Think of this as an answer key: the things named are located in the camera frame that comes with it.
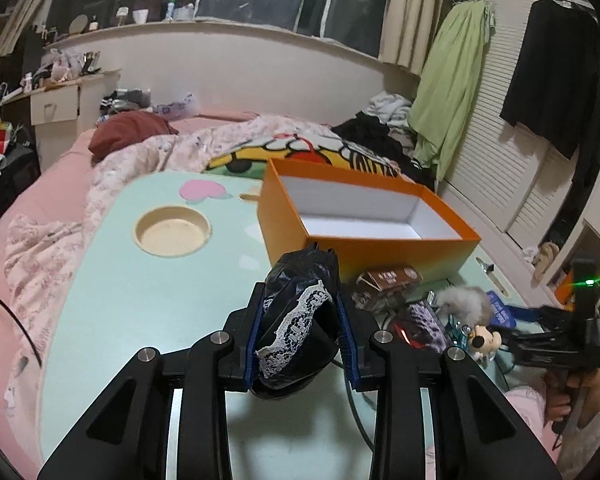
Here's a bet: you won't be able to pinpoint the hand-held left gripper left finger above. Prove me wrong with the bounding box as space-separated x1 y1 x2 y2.
37 282 270 480

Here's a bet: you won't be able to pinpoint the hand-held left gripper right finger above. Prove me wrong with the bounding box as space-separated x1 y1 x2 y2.
336 292 563 480

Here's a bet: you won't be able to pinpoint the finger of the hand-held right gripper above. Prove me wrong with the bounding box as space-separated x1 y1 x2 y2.
497 329 538 357
522 305 576 328

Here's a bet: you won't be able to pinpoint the fluffy fur pompom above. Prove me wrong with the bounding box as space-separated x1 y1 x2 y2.
436 285 493 323

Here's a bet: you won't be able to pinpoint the black cloth with white lace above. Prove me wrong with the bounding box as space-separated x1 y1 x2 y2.
252 242 342 402

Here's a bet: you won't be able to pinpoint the orange cardboard box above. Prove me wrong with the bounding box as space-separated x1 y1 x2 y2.
256 157 482 283

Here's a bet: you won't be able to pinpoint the person's right forearm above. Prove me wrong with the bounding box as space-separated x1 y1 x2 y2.
560 390 600 480

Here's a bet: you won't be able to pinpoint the mint green desktop table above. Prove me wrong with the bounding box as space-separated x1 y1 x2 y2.
40 170 546 480

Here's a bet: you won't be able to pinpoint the person's right hand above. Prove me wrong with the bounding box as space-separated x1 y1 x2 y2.
545 367 600 428

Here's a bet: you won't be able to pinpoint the blue tag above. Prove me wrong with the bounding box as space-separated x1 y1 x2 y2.
484 290 515 328

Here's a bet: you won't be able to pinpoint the cartoon mouse toy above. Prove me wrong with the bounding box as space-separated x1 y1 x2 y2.
467 325 507 361

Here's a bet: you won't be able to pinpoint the beige plush toy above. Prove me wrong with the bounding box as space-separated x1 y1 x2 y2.
531 241 561 286

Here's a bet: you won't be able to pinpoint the dark patterned pouch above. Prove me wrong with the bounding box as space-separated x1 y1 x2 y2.
387 300 453 351

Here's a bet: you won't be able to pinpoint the brown paper pack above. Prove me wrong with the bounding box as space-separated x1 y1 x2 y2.
356 266 423 292

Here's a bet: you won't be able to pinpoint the white louvered closet doors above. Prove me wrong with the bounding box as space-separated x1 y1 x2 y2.
437 0 600 251

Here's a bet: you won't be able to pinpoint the colourful cartoon printed blanket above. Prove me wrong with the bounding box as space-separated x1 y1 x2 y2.
205 130 406 178

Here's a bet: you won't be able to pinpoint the pile of black clothes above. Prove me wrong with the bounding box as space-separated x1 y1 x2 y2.
332 111 436 193

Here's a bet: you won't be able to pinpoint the black hanging garment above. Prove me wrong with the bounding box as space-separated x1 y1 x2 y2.
500 0 600 161

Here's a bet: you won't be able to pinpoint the pile of white clothes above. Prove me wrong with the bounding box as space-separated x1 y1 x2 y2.
367 91 415 136

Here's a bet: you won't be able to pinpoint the light green garment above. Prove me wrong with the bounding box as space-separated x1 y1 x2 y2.
409 0 496 183

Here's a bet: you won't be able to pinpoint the maroon pillow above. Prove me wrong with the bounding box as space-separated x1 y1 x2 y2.
88 111 180 163

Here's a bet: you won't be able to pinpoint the purple printed bag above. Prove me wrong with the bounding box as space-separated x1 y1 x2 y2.
152 92 201 116

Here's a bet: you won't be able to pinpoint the striped grey clothes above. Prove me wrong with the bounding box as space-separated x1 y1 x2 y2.
99 88 153 112

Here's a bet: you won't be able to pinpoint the black bag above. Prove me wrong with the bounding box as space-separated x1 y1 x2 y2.
0 142 42 231

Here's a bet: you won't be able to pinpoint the white drawer cabinet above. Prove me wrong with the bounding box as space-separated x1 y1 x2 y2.
30 70 123 158

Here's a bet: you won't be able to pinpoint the beige curtain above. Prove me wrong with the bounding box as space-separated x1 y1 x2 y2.
377 0 451 77

